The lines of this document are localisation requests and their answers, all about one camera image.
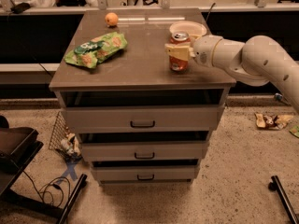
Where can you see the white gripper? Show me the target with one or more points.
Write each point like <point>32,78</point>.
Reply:
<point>203,51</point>

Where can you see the orange soda can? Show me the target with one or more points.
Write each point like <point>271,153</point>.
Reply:
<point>178,51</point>

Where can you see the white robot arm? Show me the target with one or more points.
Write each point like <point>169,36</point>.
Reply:
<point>256,62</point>

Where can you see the white paper bowl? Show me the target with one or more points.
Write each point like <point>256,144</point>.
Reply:
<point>193,29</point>

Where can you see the top grey drawer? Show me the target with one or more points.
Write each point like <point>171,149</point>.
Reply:
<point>134,119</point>

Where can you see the grey drawer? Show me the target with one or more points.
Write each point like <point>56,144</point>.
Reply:
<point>144,151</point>
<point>145,173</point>
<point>134,119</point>

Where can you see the grey drawer cabinet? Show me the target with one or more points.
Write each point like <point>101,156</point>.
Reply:
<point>140,76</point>

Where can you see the orange fruit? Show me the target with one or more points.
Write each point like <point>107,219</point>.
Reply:
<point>111,19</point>

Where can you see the green snack bag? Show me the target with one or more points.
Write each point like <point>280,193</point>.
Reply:
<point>96,51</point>

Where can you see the middle grey drawer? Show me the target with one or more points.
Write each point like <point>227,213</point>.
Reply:
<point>144,151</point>

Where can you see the crumpled wrapper on floor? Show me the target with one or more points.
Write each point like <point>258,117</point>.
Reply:
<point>272,122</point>

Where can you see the bottom grey drawer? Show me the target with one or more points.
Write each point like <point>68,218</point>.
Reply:
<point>145,173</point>

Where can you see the green packet on floor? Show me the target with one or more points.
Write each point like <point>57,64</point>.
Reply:
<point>295,130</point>

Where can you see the blue tape cross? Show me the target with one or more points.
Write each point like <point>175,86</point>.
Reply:
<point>70,171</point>

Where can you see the black bar on floor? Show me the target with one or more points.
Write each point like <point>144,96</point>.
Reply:
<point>276,186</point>

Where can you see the wire mesh basket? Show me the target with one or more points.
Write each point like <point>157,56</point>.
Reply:
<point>63,141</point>

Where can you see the black cart frame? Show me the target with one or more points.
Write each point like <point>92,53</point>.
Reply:
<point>18,148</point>

